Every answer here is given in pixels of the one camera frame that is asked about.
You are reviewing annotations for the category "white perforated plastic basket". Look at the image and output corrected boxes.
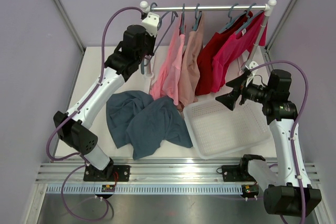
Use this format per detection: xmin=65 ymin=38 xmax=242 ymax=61
xmin=183 ymin=100 xmax=272 ymax=159

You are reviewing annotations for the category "metal clothes rack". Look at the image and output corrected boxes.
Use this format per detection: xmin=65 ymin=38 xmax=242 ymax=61
xmin=139 ymin=0 xmax=277 ymax=79

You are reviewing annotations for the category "magenta t shirt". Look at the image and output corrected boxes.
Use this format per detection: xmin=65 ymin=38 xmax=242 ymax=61
xmin=211 ymin=13 xmax=264 ymax=93

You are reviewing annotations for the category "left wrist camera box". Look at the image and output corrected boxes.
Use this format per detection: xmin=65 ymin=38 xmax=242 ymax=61
xmin=141 ymin=12 xmax=160 ymax=37

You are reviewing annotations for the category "blue-grey t shirt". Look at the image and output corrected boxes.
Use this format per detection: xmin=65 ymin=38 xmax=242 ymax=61
xmin=106 ymin=90 xmax=193 ymax=160

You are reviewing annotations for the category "teal hanger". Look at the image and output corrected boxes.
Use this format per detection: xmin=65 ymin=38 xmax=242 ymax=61
xmin=192 ymin=3 xmax=202 ymax=31
xmin=218 ymin=3 xmax=249 ymax=34
xmin=179 ymin=3 xmax=185 ymax=35
xmin=140 ymin=1 xmax=178 ymax=79
xmin=235 ymin=3 xmax=264 ymax=35

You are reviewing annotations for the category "dark red t shirt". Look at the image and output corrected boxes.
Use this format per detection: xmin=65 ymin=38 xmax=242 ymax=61
xmin=195 ymin=12 xmax=253 ymax=96

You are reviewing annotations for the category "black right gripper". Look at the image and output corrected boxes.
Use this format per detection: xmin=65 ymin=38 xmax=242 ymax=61
xmin=216 ymin=73 xmax=272 ymax=111

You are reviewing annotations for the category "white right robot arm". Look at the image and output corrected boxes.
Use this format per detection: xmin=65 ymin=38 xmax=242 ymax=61
xmin=216 ymin=69 xmax=322 ymax=219

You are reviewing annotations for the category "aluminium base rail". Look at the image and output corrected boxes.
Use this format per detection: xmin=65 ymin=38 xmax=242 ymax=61
xmin=35 ymin=156 xmax=321 ymax=184

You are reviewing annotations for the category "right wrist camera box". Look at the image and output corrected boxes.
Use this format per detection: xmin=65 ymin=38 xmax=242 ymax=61
xmin=245 ymin=61 xmax=259 ymax=86

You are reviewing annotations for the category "white slotted cable duct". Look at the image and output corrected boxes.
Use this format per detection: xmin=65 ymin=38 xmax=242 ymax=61
xmin=46 ymin=184 xmax=243 ymax=195

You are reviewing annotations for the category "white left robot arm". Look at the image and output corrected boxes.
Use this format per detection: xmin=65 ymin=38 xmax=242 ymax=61
xmin=54 ymin=23 xmax=158 ymax=181

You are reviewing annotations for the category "light pink t shirt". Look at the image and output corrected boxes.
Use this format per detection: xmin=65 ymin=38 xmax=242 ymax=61
xmin=150 ymin=17 xmax=185 ymax=106

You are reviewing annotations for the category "beige pink t shirt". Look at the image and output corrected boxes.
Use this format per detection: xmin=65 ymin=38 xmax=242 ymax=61
xmin=177 ymin=14 xmax=205 ymax=112

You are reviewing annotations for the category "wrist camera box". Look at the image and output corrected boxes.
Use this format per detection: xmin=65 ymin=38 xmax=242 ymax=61
xmin=245 ymin=61 xmax=259 ymax=86
xmin=141 ymin=12 xmax=160 ymax=37

